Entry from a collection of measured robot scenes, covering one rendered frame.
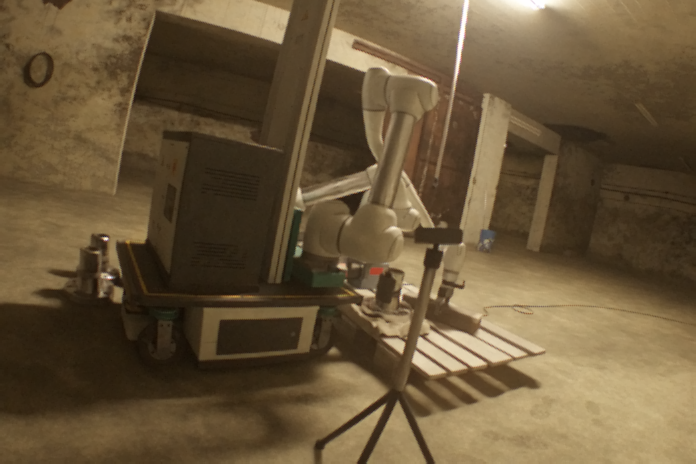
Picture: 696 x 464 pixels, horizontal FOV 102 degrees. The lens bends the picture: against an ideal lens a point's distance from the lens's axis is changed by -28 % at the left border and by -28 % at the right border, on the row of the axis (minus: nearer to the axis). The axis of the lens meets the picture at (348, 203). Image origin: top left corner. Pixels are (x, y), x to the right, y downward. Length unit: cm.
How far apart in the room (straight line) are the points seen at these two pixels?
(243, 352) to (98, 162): 411
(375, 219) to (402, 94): 49
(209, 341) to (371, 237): 67
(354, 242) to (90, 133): 429
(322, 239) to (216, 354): 58
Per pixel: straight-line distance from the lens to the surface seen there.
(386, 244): 138
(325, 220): 148
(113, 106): 522
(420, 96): 152
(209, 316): 133
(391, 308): 195
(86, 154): 525
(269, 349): 149
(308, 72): 156
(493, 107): 780
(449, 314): 211
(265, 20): 563
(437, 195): 697
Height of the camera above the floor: 79
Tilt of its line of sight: 4 degrees down
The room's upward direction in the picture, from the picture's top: 12 degrees clockwise
